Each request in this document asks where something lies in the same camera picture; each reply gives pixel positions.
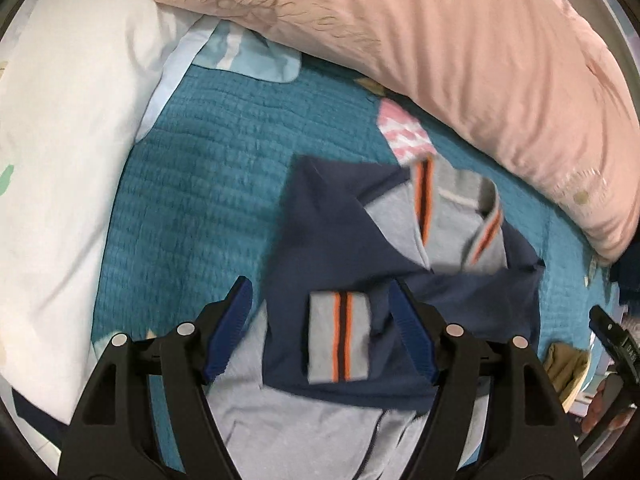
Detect white pillow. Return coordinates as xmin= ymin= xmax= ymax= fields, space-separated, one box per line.
xmin=0 ymin=0 xmax=221 ymax=423

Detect pink quilt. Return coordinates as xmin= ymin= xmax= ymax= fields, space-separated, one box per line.
xmin=150 ymin=0 xmax=640 ymax=266

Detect folded tan pants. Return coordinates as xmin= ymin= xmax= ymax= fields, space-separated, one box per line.
xmin=544 ymin=342 xmax=592 ymax=408

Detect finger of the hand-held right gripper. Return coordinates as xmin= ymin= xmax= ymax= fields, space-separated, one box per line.
xmin=588 ymin=305 xmax=640 ymax=378

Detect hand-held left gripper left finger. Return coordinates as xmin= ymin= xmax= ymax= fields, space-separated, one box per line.
xmin=59 ymin=276 xmax=253 ymax=480

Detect light blue striped sheet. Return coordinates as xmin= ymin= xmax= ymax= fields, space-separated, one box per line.
xmin=192 ymin=25 xmax=302 ymax=83

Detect teal quilted bed cover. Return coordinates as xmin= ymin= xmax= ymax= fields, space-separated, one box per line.
xmin=92 ymin=57 xmax=621 ymax=476

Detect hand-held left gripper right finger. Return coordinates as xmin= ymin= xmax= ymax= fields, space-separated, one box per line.
xmin=389 ymin=279 xmax=583 ymax=480

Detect grey and navy jacket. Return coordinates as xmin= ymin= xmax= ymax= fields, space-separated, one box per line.
xmin=207 ymin=155 xmax=546 ymax=480

